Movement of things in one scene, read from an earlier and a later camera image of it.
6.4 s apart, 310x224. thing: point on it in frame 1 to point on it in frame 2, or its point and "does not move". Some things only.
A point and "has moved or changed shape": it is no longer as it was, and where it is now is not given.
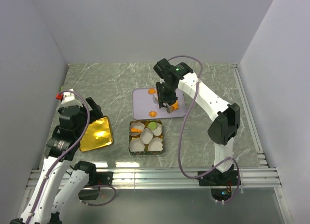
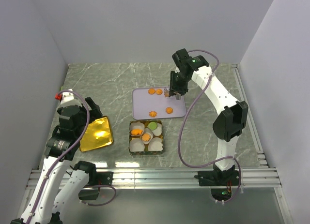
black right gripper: [162, 98] to [173, 87]
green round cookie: [152, 125] does not move
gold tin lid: [98, 134] does not move
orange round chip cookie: [152, 91] does not move
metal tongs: [165, 106] has moved or changed shape
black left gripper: [95, 113] does not move
